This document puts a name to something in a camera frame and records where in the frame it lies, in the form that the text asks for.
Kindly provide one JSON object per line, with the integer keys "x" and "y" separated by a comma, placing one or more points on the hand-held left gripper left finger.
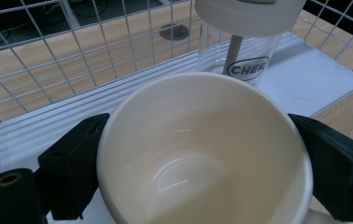
{"x": 68, "y": 168}

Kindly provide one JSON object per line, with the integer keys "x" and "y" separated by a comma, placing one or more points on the cream ceramic cup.
{"x": 202, "y": 155}

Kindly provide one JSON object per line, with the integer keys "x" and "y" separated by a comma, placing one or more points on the clear bottle with white lid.
{"x": 243, "y": 37}

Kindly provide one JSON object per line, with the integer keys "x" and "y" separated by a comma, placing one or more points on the round grey desk grommet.
{"x": 174, "y": 31}

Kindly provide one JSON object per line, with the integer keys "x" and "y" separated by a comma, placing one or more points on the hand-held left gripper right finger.
{"x": 336, "y": 168}

